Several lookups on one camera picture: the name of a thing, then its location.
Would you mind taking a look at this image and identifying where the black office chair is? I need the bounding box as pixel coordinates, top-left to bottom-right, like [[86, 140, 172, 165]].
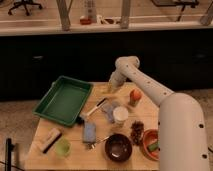
[[8, 0, 43, 16]]

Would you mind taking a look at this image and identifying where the red object on shelf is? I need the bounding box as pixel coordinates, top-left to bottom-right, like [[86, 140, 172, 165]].
[[80, 18, 92, 25]]

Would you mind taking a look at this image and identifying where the green plastic cup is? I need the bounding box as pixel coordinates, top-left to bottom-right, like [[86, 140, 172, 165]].
[[55, 138, 70, 157]]

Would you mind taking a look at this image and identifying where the blue sponge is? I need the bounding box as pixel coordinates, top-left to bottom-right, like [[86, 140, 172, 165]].
[[83, 122, 96, 143]]

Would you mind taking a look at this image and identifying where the wooden black brush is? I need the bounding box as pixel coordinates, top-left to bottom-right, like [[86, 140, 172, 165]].
[[38, 128, 62, 153]]

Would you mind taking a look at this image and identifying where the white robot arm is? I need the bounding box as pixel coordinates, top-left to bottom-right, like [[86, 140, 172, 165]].
[[109, 56, 210, 171]]

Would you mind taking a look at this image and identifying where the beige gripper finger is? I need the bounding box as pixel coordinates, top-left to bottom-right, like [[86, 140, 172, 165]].
[[112, 87, 119, 94], [107, 84, 113, 93]]

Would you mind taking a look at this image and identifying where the orange bowl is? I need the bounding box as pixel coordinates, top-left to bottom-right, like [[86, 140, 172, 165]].
[[141, 129, 159, 161]]

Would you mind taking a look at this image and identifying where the black stand bottom left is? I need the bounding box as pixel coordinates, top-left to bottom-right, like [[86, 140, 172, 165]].
[[5, 138, 15, 171]]

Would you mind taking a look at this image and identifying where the dark purple bowl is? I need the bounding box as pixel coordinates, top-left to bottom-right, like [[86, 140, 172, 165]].
[[105, 134, 132, 162]]

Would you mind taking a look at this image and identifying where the green cucumber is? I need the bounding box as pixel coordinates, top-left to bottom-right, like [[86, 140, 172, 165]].
[[147, 142, 158, 152]]

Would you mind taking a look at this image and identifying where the orange fruit on green cup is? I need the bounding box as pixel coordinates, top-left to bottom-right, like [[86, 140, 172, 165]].
[[129, 89, 142, 107]]

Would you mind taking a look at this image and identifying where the green plastic tray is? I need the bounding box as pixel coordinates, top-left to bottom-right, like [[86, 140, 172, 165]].
[[34, 76, 93, 127]]

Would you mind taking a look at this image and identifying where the metal spoon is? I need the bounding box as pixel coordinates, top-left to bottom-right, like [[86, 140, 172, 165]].
[[88, 136, 109, 149]]

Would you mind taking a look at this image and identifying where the white lidded jar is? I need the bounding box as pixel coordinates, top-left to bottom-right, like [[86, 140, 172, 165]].
[[113, 106, 129, 126]]

